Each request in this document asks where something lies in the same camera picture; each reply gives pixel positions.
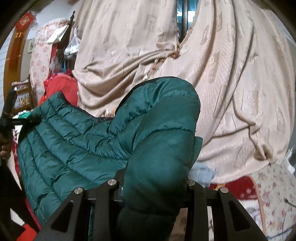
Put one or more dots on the framed picture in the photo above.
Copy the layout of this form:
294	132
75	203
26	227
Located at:
31	46

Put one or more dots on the teal quilted puffer jacket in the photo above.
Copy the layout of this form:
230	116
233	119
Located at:
151	137

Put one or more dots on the light blue fleece garment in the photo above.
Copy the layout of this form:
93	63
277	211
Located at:
201	174

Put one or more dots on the person's left hand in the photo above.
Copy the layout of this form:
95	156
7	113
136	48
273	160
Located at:
6	145

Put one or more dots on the red ruffled cushion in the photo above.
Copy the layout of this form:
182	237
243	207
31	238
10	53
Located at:
61	82

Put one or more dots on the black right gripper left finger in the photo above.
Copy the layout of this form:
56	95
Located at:
85	213

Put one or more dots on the beige satin curtain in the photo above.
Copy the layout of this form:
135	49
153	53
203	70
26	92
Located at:
234	54

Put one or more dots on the green knit garment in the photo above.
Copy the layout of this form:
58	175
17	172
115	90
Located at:
24	114

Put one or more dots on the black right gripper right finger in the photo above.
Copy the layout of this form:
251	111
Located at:
231	221

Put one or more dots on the red chinese knot ornament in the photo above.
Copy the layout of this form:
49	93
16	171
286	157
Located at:
25	21

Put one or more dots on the floral plush bed blanket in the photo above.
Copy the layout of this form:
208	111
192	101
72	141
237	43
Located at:
269	197

